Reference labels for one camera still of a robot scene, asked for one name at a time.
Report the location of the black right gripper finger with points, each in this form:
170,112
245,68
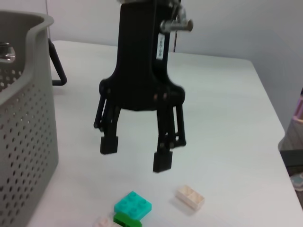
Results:
109,144
163,160

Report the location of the grey perforated plastic storage bin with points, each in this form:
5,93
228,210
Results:
28,132

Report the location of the translucent white toy brick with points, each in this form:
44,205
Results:
190,197

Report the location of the small white toy brick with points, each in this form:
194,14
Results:
104,223

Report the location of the green toy brick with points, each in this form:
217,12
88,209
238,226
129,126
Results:
125,221

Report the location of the pale blue floor object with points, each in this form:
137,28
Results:
297,181

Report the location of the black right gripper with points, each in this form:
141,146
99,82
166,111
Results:
139,71

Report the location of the teal square toy brick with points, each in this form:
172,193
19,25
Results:
132,204

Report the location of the silver right wrist plug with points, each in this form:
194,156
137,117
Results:
177,25

